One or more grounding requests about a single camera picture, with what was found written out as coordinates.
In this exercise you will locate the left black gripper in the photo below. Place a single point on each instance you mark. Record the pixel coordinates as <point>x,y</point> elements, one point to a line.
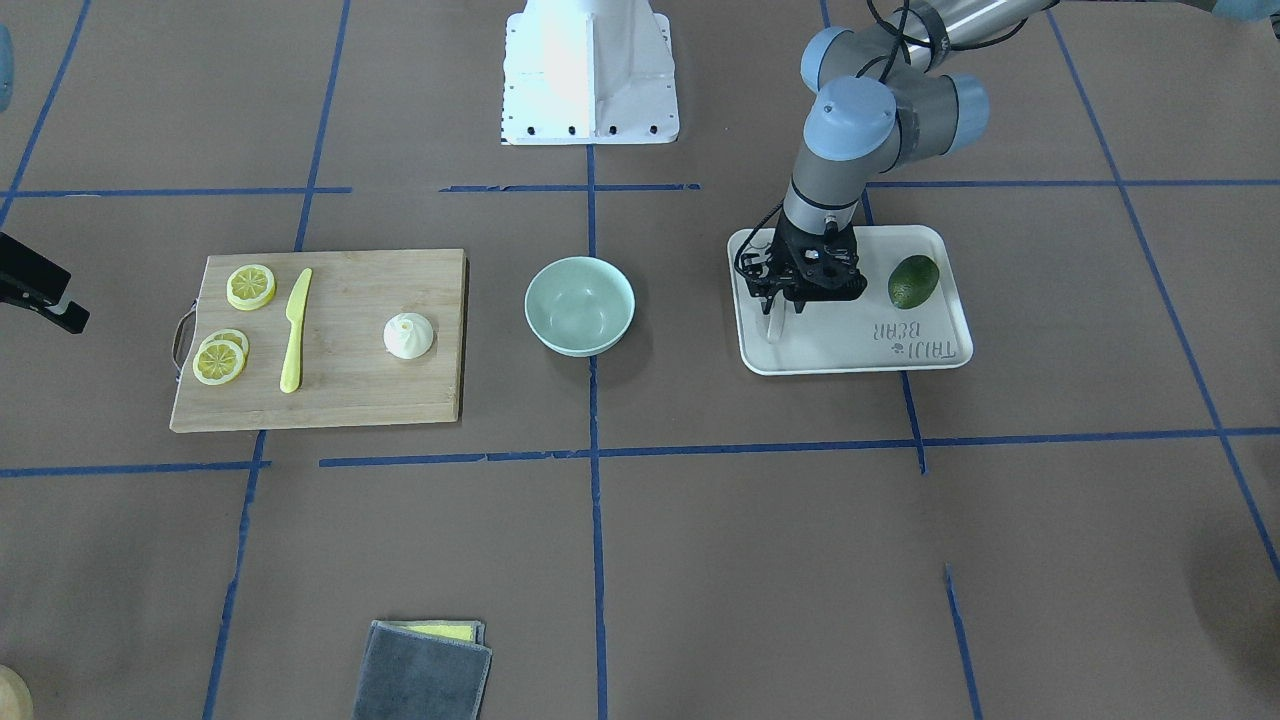
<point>787,243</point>

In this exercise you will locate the wooden cutting board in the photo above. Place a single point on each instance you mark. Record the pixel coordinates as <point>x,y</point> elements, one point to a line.
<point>348,379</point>

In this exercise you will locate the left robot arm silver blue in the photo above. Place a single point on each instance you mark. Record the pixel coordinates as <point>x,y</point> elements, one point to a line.
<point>880,102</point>

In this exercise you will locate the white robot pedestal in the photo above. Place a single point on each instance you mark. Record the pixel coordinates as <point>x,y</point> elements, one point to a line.
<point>589,73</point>

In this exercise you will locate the green avocado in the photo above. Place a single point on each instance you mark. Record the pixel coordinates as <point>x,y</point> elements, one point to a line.
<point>913,282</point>

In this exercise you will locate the white steamed bun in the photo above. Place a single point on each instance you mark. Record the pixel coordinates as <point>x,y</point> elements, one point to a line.
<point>408,335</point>

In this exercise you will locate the lemon slice upper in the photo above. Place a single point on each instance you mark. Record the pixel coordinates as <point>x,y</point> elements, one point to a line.
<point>250,287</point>

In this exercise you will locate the light green bowl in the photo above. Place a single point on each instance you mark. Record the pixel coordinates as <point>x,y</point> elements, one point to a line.
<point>580,306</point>

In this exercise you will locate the lemon slice back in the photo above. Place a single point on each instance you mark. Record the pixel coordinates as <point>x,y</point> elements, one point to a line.
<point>238,338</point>

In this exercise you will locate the white ceramic spoon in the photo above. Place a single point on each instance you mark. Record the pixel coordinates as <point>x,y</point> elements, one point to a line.
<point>774,328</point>

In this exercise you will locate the grey yellow folded cloth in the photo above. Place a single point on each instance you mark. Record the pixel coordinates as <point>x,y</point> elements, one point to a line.
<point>423,669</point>

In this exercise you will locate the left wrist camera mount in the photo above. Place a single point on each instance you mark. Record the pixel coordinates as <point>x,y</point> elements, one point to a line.
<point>828,267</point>

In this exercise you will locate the yellow plastic knife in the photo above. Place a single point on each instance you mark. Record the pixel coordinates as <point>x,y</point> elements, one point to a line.
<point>295,309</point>

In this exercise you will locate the lemon slice front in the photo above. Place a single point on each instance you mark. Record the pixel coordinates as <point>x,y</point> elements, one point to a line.
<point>218,362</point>

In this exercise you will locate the lemon slice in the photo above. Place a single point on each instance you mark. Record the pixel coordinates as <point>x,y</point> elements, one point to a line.
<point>238,338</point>
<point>218,362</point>
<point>250,287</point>

